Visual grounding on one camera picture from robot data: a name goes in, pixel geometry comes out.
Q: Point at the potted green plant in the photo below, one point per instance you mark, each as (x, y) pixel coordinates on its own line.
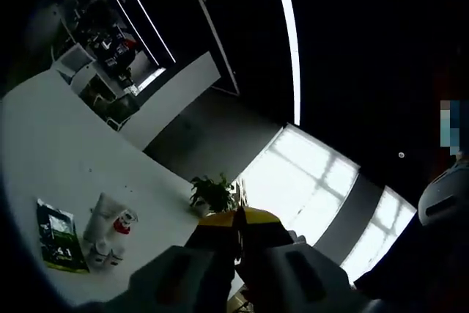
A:
(212, 195)

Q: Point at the white worn device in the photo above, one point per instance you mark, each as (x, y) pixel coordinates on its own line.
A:
(450, 184)

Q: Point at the grey office chair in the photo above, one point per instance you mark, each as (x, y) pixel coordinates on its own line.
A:
(117, 111)

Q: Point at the long ceiling light strip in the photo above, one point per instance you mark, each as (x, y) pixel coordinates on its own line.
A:
(149, 16)

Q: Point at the green black skincare sachet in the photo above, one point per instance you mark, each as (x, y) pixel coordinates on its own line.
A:
(60, 239)

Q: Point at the tall white skincare tube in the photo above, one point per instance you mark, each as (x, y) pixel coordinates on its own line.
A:
(102, 214)

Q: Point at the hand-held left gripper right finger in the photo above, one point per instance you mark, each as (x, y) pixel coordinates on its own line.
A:
(293, 276)

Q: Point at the person's black clothing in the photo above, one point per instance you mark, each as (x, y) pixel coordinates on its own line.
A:
(421, 272)

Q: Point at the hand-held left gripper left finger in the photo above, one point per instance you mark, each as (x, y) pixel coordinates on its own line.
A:
(176, 276)

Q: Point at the white red-collared skincare pump bottle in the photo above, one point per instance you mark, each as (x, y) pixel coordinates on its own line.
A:
(122, 227)

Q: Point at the bright window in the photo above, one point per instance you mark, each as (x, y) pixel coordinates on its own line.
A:
(300, 166)

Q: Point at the small grey skincare tube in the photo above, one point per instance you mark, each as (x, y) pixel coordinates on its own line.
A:
(99, 254)

